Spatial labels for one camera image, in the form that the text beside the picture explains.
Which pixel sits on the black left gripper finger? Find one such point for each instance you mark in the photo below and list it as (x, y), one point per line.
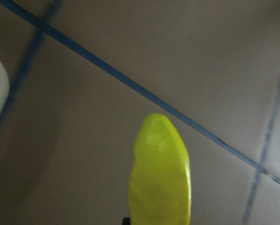
(126, 221)

